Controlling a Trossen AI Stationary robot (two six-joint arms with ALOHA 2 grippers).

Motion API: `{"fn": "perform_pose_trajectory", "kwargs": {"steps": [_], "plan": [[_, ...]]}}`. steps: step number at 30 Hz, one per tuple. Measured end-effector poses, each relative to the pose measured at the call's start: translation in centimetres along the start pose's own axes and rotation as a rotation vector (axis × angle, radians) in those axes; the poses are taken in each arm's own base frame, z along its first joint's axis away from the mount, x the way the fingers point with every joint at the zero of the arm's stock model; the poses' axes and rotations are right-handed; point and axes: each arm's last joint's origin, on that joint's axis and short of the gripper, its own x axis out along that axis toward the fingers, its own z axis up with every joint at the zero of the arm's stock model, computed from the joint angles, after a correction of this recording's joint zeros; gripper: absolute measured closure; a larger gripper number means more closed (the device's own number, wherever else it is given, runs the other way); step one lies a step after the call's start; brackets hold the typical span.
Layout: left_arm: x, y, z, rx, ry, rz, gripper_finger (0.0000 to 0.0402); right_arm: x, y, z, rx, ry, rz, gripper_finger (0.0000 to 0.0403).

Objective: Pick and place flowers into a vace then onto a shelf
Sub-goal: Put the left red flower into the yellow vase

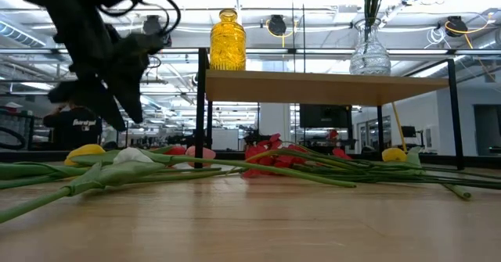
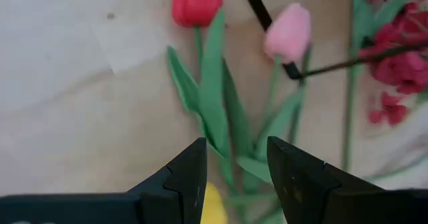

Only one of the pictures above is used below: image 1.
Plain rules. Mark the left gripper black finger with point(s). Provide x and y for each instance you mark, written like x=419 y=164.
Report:
x=129 y=66
x=86 y=94

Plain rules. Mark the yellow glass vase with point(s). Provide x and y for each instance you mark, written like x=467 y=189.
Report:
x=228 y=43

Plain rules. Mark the pink tulip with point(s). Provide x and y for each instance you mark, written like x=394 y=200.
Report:
x=199 y=152

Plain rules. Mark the person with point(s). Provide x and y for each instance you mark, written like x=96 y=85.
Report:
x=74 y=133

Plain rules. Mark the large black monitor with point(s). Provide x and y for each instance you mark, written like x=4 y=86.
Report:
x=325 y=116

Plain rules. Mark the small black monitor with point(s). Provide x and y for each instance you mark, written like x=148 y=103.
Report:
x=409 y=131

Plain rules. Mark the wooden shelf black frame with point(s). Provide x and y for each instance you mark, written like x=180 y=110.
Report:
x=293 y=88

